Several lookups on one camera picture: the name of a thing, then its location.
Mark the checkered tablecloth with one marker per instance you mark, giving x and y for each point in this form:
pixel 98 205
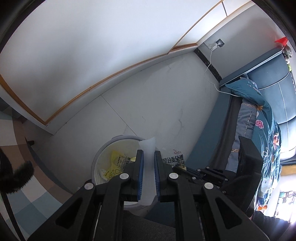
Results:
pixel 41 196

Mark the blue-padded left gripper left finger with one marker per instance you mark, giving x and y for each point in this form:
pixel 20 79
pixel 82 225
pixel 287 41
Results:
pixel 95 213

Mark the blue upholstered headboard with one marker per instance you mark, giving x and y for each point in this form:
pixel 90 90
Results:
pixel 276 83

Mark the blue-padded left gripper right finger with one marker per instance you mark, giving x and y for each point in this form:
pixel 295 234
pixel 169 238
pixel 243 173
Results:
pixel 202 211

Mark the blue floral bedding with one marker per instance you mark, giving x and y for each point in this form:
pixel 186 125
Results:
pixel 256 122

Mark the large yellow clear snack wrapper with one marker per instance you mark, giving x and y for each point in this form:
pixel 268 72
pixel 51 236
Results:
pixel 118 162

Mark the black furry sleeve cuff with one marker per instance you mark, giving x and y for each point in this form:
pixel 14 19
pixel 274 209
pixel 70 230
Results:
pixel 12 181

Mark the white trash bin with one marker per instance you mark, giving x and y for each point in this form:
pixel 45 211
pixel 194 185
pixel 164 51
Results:
pixel 127 145

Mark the small yellow snack wrapper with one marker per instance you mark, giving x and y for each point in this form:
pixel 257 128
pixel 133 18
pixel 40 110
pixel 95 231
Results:
pixel 174 158

